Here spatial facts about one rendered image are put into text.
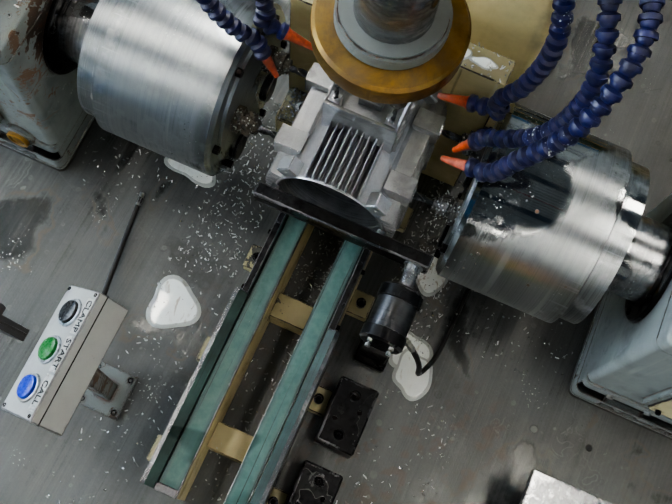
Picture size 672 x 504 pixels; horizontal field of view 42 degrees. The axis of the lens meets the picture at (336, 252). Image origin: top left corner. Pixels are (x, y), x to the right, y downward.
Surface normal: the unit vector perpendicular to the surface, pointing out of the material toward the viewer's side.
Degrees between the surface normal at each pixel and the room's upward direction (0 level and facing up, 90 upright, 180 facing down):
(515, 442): 0
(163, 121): 62
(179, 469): 0
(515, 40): 90
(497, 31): 90
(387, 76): 0
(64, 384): 50
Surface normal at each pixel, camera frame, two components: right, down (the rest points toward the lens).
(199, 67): -0.08, 0.02
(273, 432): 0.06, -0.30
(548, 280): -0.31, 0.58
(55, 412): 0.74, 0.11
